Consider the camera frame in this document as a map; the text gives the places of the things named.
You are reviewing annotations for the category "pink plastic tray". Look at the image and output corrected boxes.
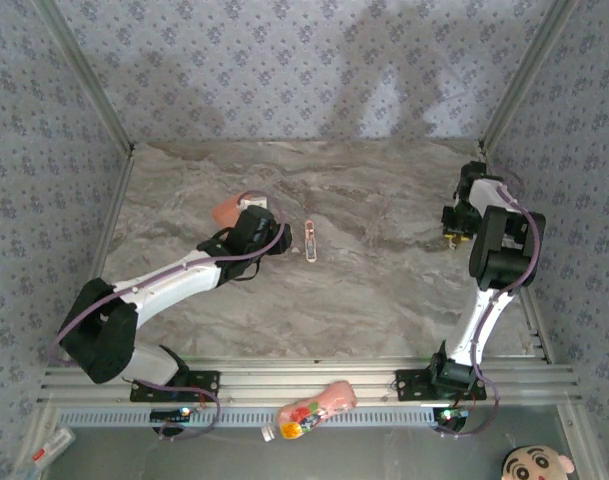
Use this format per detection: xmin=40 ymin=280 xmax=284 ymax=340
xmin=211 ymin=191 xmax=255 ymax=229

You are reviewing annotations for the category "pink plastic bottle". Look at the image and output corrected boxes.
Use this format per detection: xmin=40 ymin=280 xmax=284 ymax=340
xmin=261 ymin=380 xmax=358 ymax=444

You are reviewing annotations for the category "cartoon plush toy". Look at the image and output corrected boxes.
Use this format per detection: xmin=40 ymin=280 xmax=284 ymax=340
xmin=500 ymin=443 xmax=576 ymax=480

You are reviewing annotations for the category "white red tag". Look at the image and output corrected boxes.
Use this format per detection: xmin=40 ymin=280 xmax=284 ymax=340
xmin=13 ymin=424 xmax=78 ymax=479

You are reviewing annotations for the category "aluminium side rail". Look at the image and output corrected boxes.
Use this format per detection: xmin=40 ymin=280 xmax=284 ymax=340
xmin=58 ymin=144 xmax=136 ymax=366
xmin=478 ymin=142 xmax=556 ymax=364

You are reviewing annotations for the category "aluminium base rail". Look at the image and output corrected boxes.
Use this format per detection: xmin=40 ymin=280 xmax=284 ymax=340
xmin=36 ymin=355 xmax=583 ymax=406

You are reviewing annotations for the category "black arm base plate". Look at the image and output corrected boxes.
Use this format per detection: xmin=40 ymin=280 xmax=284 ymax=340
xmin=130 ymin=370 xmax=221 ymax=403
xmin=395 ymin=369 xmax=487 ymax=403

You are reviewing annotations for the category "aluminium frame post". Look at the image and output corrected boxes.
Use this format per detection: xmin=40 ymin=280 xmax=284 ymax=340
xmin=481 ymin=0 xmax=580 ymax=151
xmin=32 ymin=0 xmax=136 ymax=151

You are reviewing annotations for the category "slotted grey cable duct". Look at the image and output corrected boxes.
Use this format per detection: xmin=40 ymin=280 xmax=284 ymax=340
xmin=56 ymin=405 xmax=438 ymax=429

